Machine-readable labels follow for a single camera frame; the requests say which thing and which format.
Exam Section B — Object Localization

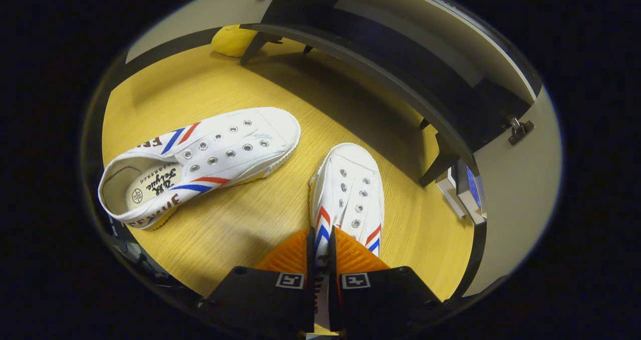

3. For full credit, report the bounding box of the grey shoe cabinet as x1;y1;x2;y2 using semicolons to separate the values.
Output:
239;0;534;188

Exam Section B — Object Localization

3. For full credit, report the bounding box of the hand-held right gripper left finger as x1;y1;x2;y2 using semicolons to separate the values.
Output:
200;227;316;338

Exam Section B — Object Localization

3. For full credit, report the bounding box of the yellow soft object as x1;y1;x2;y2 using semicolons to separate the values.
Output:
210;25;259;58

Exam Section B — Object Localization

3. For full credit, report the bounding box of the white striped canvas shoe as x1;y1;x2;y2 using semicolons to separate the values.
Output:
309;142;385;330
98;107;301;230

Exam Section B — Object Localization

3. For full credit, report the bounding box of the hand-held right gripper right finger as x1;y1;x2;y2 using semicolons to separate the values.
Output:
328;226;444;338

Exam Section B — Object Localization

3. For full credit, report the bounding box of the grey cabinet door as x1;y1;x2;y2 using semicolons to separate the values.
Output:
463;87;562;296
125;0;288;63

